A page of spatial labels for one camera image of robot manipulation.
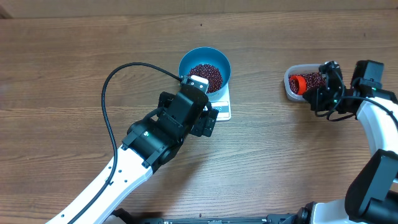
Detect clear plastic bean container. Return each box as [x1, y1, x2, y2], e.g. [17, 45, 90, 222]
[284, 64, 325, 102]

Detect red beans in bowl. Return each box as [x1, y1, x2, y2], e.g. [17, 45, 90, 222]
[188, 64, 223, 93]

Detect white digital kitchen scale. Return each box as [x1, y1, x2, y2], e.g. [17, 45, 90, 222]
[208, 84, 232, 121]

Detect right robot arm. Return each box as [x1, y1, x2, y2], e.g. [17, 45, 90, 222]
[287, 60, 397, 223]

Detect red beans in container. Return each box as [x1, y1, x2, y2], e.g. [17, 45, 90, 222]
[289, 72, 326, 91]

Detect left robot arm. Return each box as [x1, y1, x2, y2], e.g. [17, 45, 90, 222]
[49, 82, 218, 223]

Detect teal plastic bowl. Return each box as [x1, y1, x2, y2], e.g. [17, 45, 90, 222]
[178, 47, 232, 101]

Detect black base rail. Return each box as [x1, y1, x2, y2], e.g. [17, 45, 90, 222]
[111, 208, 299, 224]

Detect orange measuring scoop blue handle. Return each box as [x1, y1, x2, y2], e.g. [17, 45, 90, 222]
[289, 75, 307, 95]

